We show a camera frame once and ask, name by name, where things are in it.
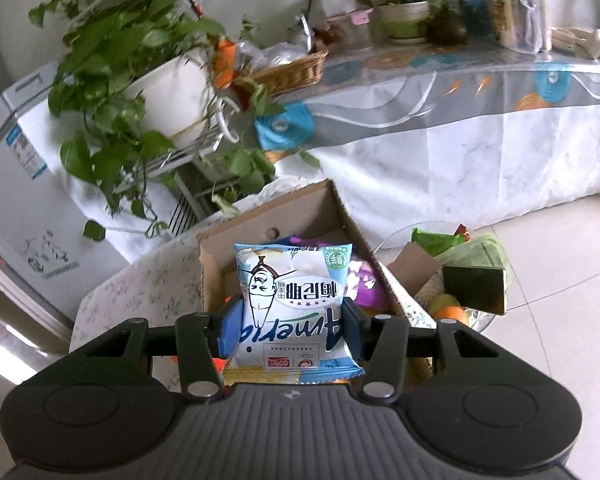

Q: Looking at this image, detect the dark brown teapot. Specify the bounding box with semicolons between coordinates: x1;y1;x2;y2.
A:
426;6;469;46

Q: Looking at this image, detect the large pothos plant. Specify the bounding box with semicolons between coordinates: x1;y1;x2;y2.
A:
11;0;324;244

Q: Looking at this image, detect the wicker basket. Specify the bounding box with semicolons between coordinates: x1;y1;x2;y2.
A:
233;44;328;96

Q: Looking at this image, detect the white freezer appliance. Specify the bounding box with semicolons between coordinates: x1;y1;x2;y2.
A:
0;63;175;338

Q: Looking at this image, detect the orange fruit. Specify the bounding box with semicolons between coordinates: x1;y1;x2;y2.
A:
434;306;469;326

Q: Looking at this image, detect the floral cloth cover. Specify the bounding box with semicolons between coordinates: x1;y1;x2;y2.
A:
70;177;328;350

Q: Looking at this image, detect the white blue snack packet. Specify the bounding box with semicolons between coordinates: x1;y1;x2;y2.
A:
222;244;363;385

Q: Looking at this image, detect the patterned tablecloth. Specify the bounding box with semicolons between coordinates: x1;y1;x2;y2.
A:
256;44;600;243

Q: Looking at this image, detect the gold can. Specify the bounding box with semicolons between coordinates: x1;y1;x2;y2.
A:
486;0;516;48

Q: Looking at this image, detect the green round plant pot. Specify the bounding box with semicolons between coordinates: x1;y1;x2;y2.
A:
377;1;430;44

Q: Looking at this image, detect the purple snack packet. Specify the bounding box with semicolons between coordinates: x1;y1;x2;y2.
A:
276;236;389;312

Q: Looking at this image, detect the clear plastic bag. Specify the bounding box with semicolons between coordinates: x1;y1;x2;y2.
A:
510;0;553;54

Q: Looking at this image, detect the white metal plant stand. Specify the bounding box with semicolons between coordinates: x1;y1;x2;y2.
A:
136;96;242;235

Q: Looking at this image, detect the orange cup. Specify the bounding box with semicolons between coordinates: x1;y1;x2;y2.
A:
211;39;237;89

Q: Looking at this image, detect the green cloth bag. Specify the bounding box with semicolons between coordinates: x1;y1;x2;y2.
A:
436;233;510;275

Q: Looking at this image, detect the cardboard box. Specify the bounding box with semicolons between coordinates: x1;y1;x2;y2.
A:
194;178;439;391

